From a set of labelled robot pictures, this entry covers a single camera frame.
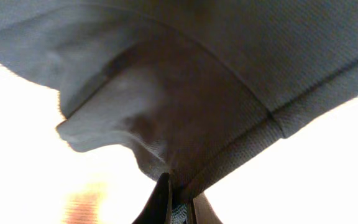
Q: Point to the black polo shirt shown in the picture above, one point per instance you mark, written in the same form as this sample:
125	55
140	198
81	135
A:
194	88

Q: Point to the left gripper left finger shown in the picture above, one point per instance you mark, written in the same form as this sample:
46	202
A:
158	209

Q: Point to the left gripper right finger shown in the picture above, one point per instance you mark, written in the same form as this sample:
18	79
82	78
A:
204	212

